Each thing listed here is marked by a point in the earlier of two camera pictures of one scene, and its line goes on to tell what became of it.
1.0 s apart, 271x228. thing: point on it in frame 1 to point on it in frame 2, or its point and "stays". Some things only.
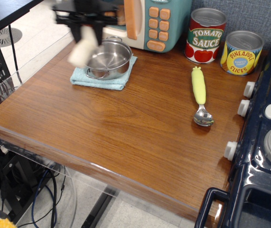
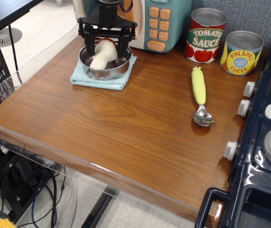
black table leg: x=94 y=218 stays
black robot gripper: x=99 y=13 to x=107 y=23
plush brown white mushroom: x=81 y=50 to x=106 y=50
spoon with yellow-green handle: x=203 y=117 stays
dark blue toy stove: x=256 y=197 stays
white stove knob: x=230 y=150 stays
